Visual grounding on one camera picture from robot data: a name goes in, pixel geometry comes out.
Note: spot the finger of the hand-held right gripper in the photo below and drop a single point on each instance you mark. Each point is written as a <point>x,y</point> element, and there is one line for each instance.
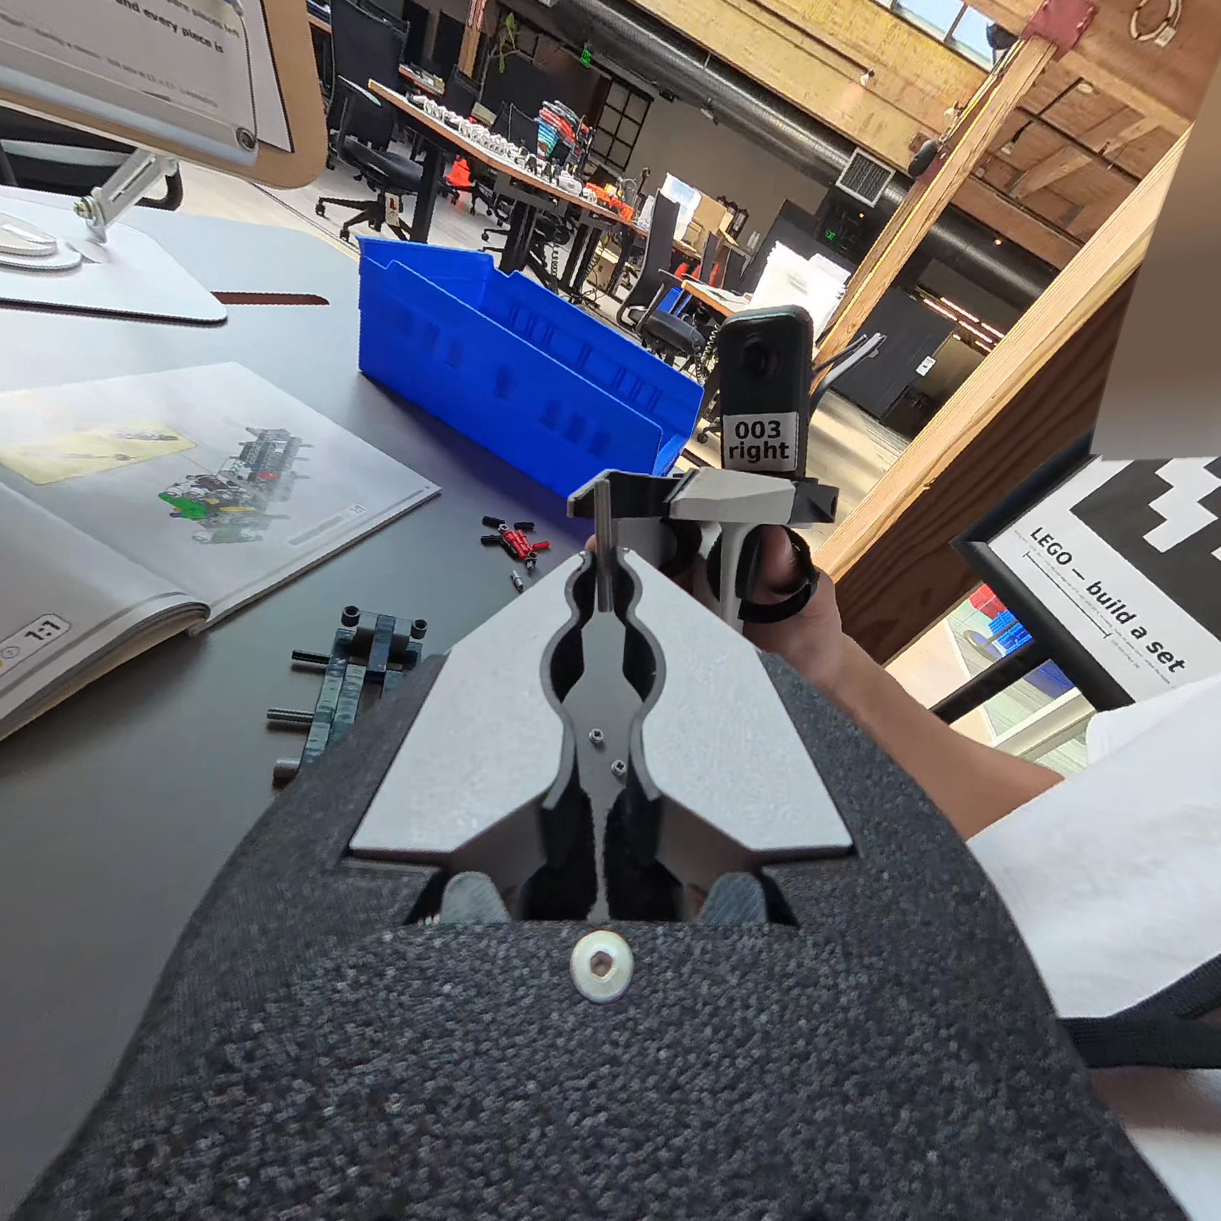
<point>735,496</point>
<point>640,505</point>

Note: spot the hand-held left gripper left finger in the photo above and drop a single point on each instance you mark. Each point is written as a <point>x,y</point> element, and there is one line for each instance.
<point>477,753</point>

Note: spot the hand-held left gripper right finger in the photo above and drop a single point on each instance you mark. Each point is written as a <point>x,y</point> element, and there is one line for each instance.
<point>735,753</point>

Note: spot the lego chassis assembly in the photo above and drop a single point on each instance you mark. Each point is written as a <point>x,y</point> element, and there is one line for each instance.
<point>348,667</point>

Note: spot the person's right forearm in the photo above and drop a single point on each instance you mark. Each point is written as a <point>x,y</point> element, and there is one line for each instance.
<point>915,734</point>

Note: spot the person's right hand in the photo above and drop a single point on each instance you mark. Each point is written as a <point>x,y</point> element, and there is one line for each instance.
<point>811,639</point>

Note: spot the black cabinet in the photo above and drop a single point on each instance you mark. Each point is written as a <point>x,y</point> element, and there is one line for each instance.
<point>897,362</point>

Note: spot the blue plastic storage bin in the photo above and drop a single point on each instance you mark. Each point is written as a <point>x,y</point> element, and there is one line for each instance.
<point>516,381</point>

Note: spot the black office chair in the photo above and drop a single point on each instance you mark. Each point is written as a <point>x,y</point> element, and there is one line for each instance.
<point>373,162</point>
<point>668,329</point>

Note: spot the black framed sign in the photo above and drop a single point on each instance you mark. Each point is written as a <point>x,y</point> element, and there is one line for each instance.
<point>1097,572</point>

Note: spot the wooden ceiling column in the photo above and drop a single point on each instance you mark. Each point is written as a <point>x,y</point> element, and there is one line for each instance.
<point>945,180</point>

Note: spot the long wooden desk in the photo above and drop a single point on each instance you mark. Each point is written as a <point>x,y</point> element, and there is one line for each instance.
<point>497,162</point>

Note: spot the person's white shirt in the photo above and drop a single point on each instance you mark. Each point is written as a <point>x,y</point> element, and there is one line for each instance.
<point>1097,905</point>

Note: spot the open instruction booklet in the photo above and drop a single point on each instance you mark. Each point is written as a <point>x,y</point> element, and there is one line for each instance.
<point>144,533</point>

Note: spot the wooden board with paper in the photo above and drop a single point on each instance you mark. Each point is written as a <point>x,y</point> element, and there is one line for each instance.
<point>296,95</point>

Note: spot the white folding stand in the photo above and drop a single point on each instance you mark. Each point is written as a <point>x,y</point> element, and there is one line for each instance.
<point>144,277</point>

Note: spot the wooden support post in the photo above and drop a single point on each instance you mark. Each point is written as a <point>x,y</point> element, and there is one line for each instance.
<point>954,457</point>

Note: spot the wall air vent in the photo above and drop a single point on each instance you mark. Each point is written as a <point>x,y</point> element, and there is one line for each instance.
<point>867,175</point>

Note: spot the black ventilation duct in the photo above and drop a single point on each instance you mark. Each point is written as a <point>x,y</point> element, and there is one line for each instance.
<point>763,123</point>

